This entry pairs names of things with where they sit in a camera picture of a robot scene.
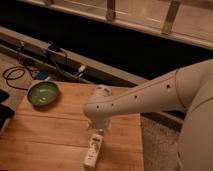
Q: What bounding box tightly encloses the black object at left edge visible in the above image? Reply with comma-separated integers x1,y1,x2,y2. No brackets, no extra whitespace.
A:
0,89,15,135

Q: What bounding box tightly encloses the wooden baseboard rail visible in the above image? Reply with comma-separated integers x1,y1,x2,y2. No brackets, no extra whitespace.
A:
0,25,188,124

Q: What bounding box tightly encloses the black coiled cable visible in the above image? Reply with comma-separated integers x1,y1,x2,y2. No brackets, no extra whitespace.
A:
2,65,36,91

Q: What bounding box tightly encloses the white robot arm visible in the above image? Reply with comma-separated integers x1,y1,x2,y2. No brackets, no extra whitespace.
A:
84,59,213,171

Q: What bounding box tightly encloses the window frame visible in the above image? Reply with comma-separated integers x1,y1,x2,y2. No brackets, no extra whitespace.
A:
19,0,213,51

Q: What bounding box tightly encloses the white plastic bottle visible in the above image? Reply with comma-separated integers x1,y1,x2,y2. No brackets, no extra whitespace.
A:
83,130,104,169

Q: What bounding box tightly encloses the blue object on floor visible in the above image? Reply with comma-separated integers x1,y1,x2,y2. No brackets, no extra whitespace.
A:
34,71,50,81

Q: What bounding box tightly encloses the green ceramic bowl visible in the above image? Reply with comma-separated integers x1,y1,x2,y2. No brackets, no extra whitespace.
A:
27,81,60,106

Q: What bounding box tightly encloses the black power adapter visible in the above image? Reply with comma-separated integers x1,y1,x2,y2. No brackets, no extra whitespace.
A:
48,43,62,53

